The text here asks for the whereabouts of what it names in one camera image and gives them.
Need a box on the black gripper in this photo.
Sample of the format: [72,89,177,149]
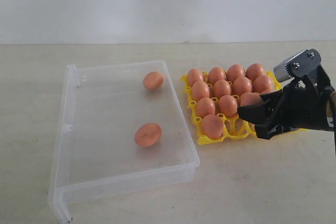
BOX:
[238,77,332,140]

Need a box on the brown egg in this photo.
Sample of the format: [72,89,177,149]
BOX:
[226,64,245,83]
[253,75,275,94]
[191,80,210,102]
[201,114,224,139]
[134,123,162,147]
[196,97,216,118]
[232,77,253,96]
[186,68,204,87]
[239,92,263,106]
[143,71,164,90]
[207,67,226,85]
[217,95,238,118]
[245,63,266,82]
[213,79,231,99]
[260,89,274,95]

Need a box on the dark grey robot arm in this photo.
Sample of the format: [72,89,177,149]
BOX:
[238,77,335,140]

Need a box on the yellow plastic egg tray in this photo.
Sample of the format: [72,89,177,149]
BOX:
[181,70,305,146]

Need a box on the clear plastic storage box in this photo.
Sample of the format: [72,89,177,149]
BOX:
[48,60,200,223]

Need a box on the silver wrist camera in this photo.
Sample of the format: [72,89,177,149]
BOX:
[274,49,321,83]

